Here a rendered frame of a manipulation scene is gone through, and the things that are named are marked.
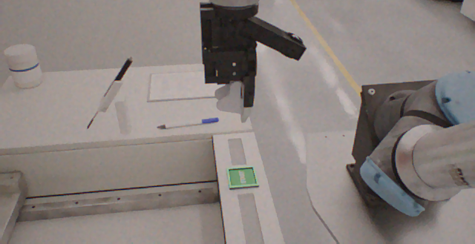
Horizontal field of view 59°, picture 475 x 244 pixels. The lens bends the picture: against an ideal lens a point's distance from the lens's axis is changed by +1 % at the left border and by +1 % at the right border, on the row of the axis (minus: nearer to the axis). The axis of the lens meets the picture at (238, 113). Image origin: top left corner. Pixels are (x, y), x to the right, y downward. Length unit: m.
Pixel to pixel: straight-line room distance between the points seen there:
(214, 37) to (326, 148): 0.60
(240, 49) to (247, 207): 0.29
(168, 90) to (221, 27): 0.48
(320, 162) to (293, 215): 1.01
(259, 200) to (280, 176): 1.50
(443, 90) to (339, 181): 0.39
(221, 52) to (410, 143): 0.31
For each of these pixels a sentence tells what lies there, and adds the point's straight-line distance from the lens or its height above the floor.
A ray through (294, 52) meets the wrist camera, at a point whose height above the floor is 1.23.
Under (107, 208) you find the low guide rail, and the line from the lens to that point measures 0.97.
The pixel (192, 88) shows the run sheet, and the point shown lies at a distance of 1.08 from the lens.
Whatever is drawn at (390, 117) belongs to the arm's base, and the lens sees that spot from 0.89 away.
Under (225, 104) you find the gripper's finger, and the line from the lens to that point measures 0.68.
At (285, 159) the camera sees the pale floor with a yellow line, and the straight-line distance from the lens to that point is 2.37.
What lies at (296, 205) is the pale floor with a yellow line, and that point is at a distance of 2.12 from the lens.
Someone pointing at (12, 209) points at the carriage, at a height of 0.88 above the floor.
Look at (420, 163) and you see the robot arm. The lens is 0.65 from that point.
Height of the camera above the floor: 1.51
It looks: 33 degrees down
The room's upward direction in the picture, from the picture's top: straight up
